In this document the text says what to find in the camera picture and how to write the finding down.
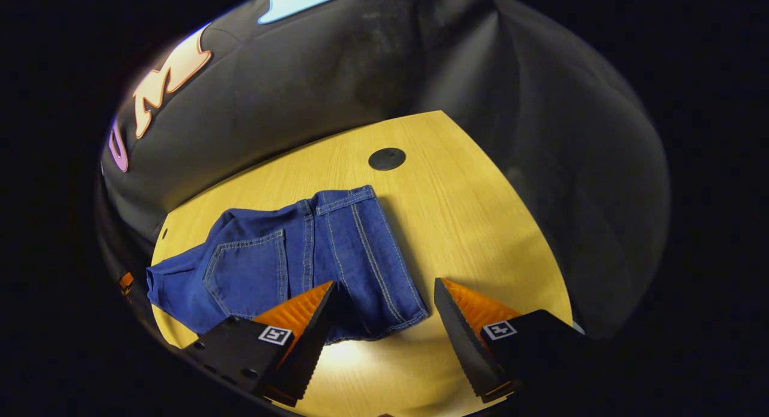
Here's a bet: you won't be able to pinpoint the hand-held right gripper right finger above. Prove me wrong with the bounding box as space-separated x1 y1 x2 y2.
434 277 587 404

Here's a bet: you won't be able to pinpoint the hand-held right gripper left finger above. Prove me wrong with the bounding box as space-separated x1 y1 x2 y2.
180 280 337 407

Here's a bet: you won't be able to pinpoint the blue jeans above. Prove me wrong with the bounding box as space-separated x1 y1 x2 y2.
146 185 429 344

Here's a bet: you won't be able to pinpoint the black backdrop cloth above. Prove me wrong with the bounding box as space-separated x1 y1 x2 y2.
96 0 670 341

